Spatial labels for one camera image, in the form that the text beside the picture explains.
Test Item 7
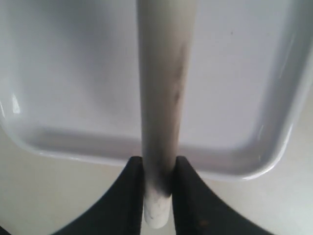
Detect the white rectangular plastic tray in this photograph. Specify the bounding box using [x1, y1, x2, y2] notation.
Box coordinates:
[0, 0, 313, 180]

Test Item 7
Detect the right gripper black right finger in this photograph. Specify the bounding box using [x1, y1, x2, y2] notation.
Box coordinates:
[172, 156, 268, 235]

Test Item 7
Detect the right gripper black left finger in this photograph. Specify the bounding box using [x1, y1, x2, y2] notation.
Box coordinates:
[55, 157, 144, 235]

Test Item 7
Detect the wooden drumstick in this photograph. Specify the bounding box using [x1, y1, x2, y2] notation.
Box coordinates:
[136, 0, 197, 229]

